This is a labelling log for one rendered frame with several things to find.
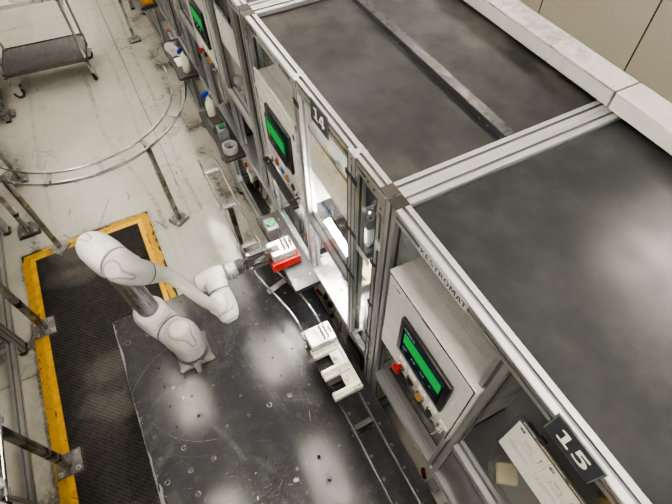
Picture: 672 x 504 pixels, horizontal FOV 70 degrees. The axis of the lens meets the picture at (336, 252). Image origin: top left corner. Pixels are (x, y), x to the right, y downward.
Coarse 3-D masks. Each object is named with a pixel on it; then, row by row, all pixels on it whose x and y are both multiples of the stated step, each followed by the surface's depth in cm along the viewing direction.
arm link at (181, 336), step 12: (168, 324) 226; (180, 324) 226; (192, 324) 229; (168, 336) 223; (180, 336) 223; (192, 336) 227; (168, 348) 232; (180, 348) 225; (192, 348) 229; (204, 348) 240; (192, 360) 237
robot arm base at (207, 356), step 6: (204, 336) 250; (204, 354) 241; (210, 354) 244; (180, 360) 239; (198, 360) 240; (204, 360) 242; (210, 360) 243; (180, 366) 240; (186, 366) 240; (192, 366) 240; (198, 366) 239; (180, 372) 239; (186, 372) 240; (198, 372) 239
